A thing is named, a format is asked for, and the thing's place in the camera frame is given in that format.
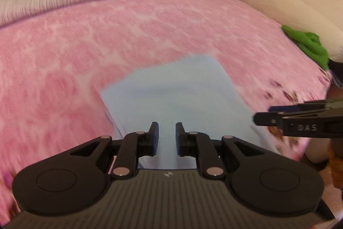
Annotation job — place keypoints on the green cloth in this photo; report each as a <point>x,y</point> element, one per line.
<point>310,44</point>

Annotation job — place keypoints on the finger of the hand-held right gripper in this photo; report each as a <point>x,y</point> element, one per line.
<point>270,119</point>
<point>284,108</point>

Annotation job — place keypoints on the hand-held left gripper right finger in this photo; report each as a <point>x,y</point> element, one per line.
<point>178,137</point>

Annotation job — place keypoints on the light blue printed t-shirt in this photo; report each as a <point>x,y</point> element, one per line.
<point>174,89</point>

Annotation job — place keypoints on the pink patterned blanket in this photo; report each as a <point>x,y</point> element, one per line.
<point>80,44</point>

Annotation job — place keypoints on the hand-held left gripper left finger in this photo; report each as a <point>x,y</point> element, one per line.
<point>155,137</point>

